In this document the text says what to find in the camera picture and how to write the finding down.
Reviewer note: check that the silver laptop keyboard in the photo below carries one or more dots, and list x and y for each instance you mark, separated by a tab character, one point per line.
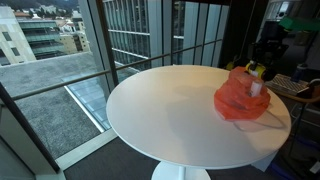
286	84

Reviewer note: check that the small white bottle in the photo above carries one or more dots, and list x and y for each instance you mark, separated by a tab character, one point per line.
256	89

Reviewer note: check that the blue can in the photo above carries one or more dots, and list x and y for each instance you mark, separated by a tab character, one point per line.
298	73

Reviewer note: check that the dark slanted window post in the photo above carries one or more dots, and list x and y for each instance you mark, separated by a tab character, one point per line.
26	128

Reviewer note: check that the yellow and brown bottle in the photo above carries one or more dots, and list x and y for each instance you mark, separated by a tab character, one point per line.
258	68

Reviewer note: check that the small yellow object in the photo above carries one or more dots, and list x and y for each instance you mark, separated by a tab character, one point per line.
230	66

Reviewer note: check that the orange plastic bag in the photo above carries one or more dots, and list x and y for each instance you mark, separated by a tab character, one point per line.
233	100

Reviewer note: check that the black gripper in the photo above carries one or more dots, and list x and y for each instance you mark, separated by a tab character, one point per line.
270	51

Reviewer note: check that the dark window mullion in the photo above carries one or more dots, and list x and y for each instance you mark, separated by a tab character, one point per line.
107	43

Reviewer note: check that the grey metal window railing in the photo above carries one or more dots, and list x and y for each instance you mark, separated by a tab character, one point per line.
66	82

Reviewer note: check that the white paper sheet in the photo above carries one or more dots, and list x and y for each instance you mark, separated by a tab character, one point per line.
265	161

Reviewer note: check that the white table pedestal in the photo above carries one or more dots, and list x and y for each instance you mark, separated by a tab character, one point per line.
173	171

